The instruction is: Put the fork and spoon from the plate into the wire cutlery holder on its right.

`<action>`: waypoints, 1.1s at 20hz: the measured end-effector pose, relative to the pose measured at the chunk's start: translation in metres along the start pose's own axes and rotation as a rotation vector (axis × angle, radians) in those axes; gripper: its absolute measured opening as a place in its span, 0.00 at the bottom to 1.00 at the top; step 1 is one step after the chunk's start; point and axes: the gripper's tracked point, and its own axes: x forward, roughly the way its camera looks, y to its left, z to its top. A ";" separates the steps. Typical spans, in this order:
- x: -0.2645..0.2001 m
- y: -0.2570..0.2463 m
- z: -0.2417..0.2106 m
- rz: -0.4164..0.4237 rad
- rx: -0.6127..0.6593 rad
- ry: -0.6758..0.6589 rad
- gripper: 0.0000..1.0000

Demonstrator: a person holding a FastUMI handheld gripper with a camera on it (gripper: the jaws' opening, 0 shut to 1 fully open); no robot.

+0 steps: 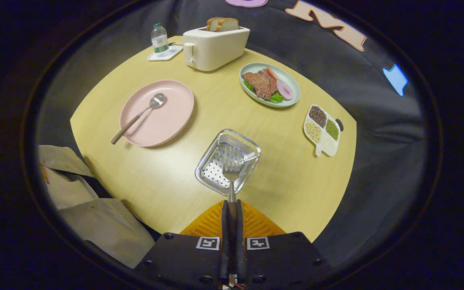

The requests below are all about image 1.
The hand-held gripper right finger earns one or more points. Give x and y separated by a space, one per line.
240 241

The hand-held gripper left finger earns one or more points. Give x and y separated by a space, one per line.
224 241

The silver metal fork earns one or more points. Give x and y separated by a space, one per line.
231 169

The clear glass drainer box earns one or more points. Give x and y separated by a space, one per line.
208 169

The silver metal spoon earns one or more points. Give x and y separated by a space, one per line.
135 119

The person's beige clothing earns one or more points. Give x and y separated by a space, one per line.
95 225

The pink round plate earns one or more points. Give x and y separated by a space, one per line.
163 121

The white divided grain dish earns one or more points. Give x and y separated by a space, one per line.
322 129

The green lettuce leaf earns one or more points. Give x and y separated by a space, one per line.
277 98

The black backdrop cloth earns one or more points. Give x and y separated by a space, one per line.
377 161

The pink ham slice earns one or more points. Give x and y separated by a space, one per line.
284 89

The brown steak piece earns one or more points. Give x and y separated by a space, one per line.
262 82

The pale green oval plate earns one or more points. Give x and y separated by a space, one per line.
292 78

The orange carrot piece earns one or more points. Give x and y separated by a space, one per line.
271 72

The cream white toaster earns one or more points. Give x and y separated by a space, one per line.
216 48

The white square coaster tray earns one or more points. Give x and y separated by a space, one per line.
169 53

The clear plastic water bottle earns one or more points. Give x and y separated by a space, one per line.
159 38

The bread slice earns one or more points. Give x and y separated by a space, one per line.
212 23
229 24

